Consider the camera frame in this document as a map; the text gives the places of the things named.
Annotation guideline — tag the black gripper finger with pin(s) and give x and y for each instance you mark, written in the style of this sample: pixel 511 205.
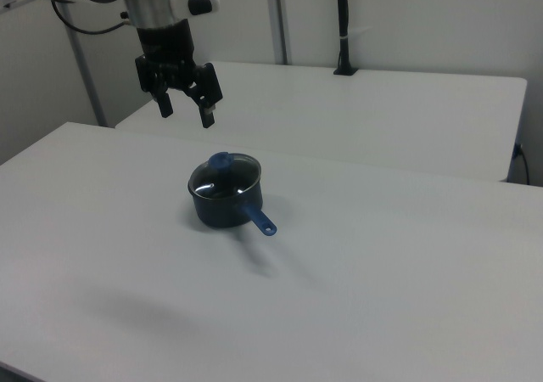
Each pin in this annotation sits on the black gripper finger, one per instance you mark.
pixel 165 104
pixel 208 97

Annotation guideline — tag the glass lid with blue knob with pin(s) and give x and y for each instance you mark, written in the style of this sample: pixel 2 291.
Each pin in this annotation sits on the glass lid with blue knob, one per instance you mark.
pixel 220 174

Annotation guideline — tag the dark blue saucepan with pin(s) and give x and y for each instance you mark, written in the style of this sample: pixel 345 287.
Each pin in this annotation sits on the dark blue saucepan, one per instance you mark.
pixel 225 212

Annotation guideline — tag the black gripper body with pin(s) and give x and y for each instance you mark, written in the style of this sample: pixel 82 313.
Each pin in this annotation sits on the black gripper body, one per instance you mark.
pixel 167 44

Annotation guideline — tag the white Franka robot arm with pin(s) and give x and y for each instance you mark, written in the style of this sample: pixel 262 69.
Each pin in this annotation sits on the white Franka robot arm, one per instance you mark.
pixel 152 0

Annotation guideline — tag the grey partition frame post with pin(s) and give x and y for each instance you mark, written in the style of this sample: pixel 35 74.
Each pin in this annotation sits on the grey partition frame post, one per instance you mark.
pixel 87 80
pixel 279 21

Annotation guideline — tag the black pole with clamp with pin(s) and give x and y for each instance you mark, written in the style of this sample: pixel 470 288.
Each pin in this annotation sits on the black pole with clamp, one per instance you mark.
pixel 344 21

